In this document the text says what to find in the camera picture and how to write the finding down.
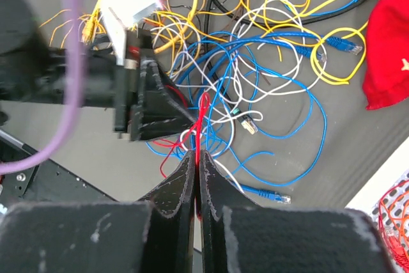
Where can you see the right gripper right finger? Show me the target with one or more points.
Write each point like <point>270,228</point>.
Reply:
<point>239,235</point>

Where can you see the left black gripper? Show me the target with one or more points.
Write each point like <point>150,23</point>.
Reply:
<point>146,103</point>

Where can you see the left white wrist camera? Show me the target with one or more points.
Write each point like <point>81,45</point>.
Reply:
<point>120,15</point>

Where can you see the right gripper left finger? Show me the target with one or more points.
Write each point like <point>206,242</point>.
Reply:
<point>154,234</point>

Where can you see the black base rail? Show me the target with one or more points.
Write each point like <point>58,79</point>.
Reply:
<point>47,181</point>

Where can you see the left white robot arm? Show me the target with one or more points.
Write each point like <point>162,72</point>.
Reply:
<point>31,71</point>

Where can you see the right white plastic basket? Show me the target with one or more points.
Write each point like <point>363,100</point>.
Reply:
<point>384,198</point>

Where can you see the red printed pillow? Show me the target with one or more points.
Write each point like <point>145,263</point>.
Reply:
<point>386,79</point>

